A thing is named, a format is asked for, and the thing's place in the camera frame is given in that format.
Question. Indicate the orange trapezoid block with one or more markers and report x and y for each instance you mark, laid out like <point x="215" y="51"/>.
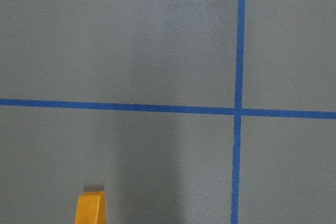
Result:
<point x="91" y="208"/>

